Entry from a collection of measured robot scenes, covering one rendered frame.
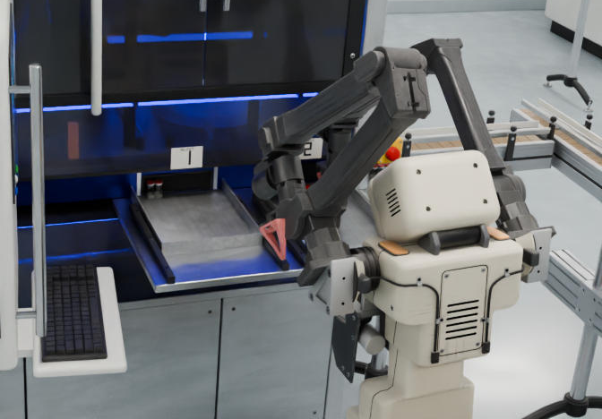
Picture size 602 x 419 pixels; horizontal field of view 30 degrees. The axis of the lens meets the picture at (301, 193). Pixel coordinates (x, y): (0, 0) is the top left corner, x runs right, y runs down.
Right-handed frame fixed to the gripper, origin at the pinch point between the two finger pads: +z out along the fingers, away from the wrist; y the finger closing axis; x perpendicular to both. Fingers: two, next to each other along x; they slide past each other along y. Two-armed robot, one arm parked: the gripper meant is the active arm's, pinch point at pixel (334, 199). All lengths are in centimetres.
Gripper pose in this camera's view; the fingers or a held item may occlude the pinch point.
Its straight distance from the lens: 297.6
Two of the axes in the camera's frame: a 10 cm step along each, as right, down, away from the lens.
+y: -5.7, -3.7, 7.3
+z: -0.7, 9.1, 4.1
